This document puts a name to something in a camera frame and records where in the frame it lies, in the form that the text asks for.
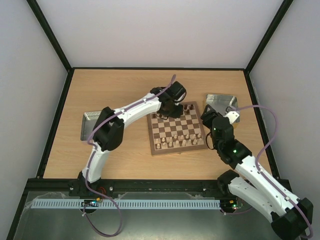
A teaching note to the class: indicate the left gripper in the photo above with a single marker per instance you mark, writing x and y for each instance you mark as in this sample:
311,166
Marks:
177,115

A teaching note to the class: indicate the right metal tin tray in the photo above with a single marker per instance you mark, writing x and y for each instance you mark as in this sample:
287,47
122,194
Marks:
220,102

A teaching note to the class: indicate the light blue cable duct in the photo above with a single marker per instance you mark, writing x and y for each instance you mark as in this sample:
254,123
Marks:
128,204

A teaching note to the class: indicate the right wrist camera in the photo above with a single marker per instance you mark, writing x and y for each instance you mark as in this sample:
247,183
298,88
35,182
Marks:
232,114

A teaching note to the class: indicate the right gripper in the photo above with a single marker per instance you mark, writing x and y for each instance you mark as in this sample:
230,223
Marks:
208,114

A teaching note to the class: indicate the wooden chess board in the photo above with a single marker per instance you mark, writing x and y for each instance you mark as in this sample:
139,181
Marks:
167,127

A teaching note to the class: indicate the black frame base rail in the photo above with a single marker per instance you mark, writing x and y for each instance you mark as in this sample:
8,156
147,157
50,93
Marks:
115,187

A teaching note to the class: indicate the left metal tin tray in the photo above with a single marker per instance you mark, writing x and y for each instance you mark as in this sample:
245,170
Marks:
89,120

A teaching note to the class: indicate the metal tin tray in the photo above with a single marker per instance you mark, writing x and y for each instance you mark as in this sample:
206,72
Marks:
220,102
89,120

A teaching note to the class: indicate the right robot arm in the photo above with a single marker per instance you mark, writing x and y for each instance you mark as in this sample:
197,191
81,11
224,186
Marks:
288,214

